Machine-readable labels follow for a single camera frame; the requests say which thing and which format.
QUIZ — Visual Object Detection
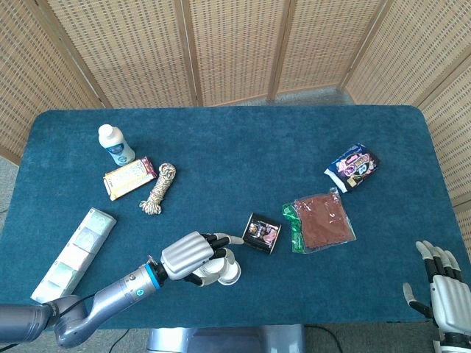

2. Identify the dark blue sanitary pad pack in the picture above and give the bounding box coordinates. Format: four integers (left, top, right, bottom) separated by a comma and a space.
324, 143, 382, 193

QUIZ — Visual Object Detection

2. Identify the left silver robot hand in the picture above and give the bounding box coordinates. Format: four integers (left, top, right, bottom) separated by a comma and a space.
160, 231, 245, 288

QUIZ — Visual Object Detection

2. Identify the coiled speckled rope bundle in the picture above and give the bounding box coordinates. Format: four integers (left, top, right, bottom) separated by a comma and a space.
138, 163, 177, 215

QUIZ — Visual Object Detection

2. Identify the long pale green tissue pack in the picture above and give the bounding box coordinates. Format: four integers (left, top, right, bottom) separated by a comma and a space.
30, 207, 118, 304

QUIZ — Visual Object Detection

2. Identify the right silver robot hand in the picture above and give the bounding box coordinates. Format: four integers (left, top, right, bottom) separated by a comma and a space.
403, 240, 471, 336

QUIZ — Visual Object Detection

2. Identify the blue carpet table cover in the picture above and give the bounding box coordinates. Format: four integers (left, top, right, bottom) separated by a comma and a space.
0, 105, 464, 331

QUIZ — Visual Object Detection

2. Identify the yellow and maroon snack box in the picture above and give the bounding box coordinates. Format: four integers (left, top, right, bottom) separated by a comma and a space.
103, 156, 158, 202

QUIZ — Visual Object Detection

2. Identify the white yogurt drink bottle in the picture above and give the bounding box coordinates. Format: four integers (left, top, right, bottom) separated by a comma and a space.
97, 124, 136, 166

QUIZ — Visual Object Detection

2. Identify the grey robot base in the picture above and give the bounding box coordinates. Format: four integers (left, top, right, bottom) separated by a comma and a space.
146, 324, 307, 353

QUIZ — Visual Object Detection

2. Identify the woven bamboo folding screen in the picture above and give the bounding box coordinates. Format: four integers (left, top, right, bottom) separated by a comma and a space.
0, 0, 471, 258

